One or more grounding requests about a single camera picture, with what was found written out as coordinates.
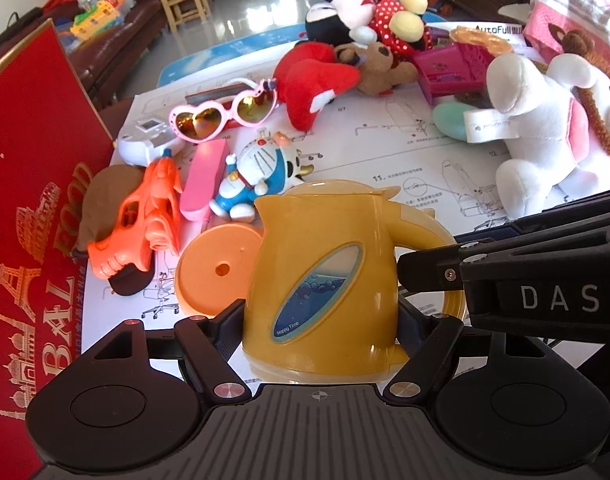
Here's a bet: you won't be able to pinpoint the white plush animal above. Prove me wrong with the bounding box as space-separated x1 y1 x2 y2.
463 26 610 219

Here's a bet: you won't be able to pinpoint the red booklet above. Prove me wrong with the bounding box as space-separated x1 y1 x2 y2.
185 80 256 106

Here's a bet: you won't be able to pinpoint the magenta toy box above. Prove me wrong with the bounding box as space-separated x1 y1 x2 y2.
412 44 495 105

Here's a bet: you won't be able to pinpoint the orange toy wheel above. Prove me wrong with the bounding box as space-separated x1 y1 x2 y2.
448 26 513 56

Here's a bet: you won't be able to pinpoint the orange toy water gun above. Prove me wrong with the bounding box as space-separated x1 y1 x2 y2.
87 148 183 280

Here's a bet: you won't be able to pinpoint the Doraemon figure toy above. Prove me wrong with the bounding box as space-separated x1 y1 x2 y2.
209 132 314 223

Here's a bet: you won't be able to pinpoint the yellow toy kettle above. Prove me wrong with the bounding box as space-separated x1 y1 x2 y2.
242 179 455 382

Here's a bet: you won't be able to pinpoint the pink flat toy piece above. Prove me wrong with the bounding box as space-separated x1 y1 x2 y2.
179 139 229 224

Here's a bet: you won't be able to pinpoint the blue mat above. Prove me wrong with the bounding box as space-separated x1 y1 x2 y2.
157 23 307 87

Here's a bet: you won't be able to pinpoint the colourful toy block set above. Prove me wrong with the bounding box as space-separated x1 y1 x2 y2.
70 0 125 41

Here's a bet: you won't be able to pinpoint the wooden chair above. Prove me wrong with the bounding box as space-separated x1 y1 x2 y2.
160 0 211 34

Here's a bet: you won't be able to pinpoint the dark red leather sofa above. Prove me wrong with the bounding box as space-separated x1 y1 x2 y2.
0 0 167 110

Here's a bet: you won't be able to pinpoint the white toy game device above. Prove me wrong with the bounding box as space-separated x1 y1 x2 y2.
116 117 185 167

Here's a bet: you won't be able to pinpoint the brown round plush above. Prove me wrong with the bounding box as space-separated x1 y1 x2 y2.
71 162 157 297

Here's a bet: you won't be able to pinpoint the Minnie Mouse plush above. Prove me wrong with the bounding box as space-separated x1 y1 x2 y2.
305 0 432 61

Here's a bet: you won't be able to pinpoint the red plush toy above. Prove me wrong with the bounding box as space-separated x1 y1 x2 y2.
273 41 360 132

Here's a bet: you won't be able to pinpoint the red cardboard gift box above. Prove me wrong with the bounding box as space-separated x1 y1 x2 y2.
0 23 113 479

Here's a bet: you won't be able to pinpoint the small brown bear plush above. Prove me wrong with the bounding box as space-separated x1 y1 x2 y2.
334 42 418 96

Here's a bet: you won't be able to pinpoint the pink heart sunglasses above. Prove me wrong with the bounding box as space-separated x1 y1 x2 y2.
168 78 278 144

